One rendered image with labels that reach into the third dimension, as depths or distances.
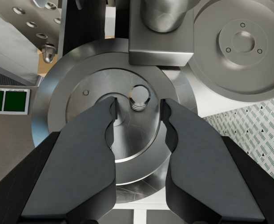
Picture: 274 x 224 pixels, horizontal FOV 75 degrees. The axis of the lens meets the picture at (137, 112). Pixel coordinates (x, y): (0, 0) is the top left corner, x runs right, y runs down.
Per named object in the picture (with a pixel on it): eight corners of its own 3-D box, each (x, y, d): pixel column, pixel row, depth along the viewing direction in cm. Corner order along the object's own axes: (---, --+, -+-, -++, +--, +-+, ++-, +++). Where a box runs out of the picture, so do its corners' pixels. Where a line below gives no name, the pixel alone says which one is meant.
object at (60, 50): (74, -83, 20) (60, 73, 18) (105, 33, 44) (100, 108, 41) (70, -84, 20) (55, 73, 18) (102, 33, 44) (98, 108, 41)
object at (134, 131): (50, 88, 14) (138, 52, 15) (60, 94, 16) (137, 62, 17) (85, 179, 13) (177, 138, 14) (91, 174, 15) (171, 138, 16)
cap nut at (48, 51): (52, 45, 49) (51, 60, 48) (58, 51, 52) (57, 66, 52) (38, 44, 48) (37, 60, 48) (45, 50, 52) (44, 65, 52)
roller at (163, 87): (180, 52, 16) (184, 185, 15) (150, 102, 42) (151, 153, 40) (50, 50, 16) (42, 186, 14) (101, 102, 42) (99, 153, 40)
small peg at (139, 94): (155, 99, 11) (134, 109, 11) (150, 106, 14) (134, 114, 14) (145, 80, 11) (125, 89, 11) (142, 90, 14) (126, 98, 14)
